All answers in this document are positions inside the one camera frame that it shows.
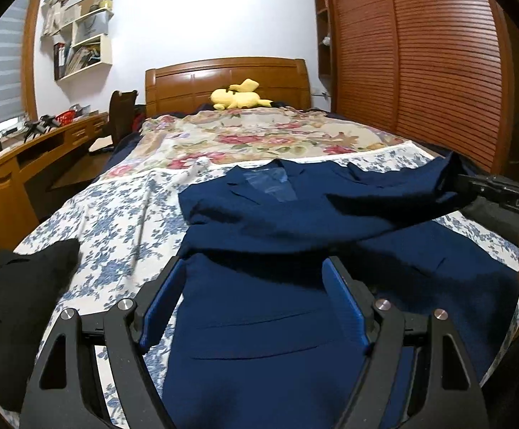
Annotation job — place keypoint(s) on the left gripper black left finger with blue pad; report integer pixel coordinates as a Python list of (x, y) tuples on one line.
[(65, 390)]

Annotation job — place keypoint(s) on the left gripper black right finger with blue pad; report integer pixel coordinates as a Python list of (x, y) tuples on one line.
[(415, 371)]

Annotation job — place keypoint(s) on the navy blue suit jacket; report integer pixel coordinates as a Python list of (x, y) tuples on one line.
[(259, 342)]

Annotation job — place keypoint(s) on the black folded garment right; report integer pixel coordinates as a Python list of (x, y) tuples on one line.
[(494, 218)]

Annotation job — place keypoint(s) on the black folded garment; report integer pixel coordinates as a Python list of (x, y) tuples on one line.
[(30, 287), (494, 218)]

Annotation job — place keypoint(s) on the black folded garment left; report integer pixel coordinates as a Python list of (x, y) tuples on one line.
[(30, 287)]

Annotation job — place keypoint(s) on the wooden louvered wardrobe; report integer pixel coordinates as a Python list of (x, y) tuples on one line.
[(435, 71)]

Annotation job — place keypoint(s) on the blue floral white bedsheet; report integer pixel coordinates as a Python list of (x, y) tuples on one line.
[(129, 224)]

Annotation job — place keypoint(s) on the long wooden desk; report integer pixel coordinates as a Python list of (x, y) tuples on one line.
[(18, 211)]

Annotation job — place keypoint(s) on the red floral beige blanket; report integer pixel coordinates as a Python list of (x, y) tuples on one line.
[(231, 136)]

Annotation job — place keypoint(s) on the red basket on desk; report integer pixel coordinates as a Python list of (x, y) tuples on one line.
[(67, 117)]

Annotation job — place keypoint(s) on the yellow plush toy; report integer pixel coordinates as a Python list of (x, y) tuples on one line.
[(239, 96)]

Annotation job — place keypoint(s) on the dark wooden chair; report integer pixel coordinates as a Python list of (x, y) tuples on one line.
[(121, 114)]

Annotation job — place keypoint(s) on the grey zebra window blind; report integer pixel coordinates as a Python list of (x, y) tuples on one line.
[(12, 24)]

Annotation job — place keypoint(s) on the wooden headboard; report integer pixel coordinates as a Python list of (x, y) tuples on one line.
[(185, 87)]

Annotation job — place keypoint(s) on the white wall shelf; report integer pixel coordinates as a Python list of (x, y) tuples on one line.
[(80, 36)]

